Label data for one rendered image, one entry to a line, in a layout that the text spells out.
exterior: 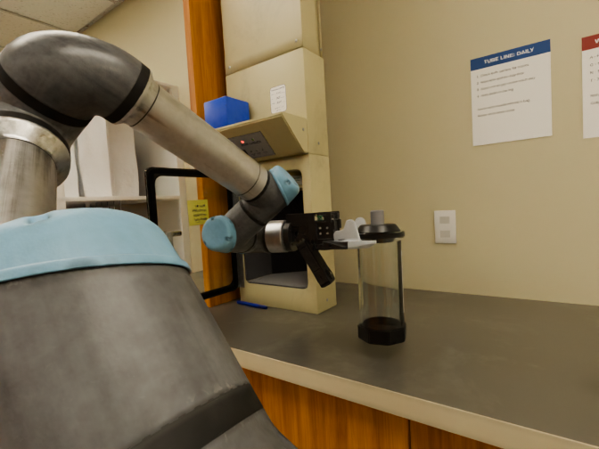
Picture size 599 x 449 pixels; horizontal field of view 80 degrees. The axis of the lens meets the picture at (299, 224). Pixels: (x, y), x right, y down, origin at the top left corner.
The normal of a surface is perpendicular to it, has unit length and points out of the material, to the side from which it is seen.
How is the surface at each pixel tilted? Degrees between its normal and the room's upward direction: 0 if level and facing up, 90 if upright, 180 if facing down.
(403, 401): 90
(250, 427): 51
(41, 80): 110
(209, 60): 90
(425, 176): 90
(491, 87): 90
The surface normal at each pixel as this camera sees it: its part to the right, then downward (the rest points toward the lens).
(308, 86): 0.81, -0.02
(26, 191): 0.70, -0.66
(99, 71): 0.58, 0.15
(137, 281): 0.58, -0.66
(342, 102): -0.59, 0.07
